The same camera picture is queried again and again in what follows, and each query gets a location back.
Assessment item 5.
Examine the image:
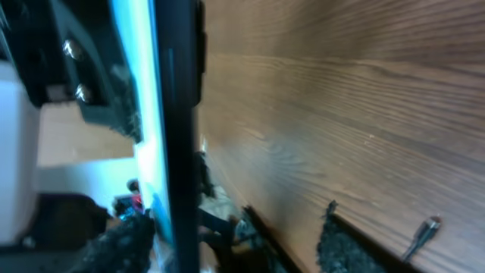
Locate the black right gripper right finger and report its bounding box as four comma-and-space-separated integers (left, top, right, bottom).
316, 200, 386, 273

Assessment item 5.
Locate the black USB charging cable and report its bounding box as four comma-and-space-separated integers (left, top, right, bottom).
401, 215, 443, 263

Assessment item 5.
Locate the blue Galaxy smartphone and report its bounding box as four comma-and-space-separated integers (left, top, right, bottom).
110, 0, 207, 272

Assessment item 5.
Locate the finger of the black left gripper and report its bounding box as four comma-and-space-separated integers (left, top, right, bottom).
50, 0, 142, 143

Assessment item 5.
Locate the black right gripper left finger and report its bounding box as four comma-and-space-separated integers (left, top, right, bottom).
71, 212, 155, 273

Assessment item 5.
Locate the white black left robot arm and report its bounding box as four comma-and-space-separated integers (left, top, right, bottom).
1, 1, 144, 249

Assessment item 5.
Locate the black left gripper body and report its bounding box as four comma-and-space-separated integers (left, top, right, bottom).
1, 0, 82, 108

